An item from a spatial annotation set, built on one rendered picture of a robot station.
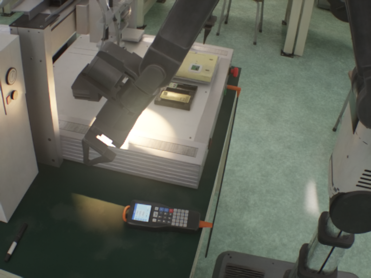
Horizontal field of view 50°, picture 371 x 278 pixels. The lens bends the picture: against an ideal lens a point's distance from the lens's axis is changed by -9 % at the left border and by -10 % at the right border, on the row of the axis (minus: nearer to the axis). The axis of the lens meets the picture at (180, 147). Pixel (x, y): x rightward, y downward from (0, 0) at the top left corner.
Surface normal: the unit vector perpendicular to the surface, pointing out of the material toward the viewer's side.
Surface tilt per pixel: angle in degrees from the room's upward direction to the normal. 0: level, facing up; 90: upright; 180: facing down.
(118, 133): 30
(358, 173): 100
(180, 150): 0
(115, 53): 25
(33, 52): 90
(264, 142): 0
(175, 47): 91
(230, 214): 0
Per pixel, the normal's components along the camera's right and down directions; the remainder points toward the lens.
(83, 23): -0.22, 0.62
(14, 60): 0.97, 0.20
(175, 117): 0.07, -0.75
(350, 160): -0.94, 0.23
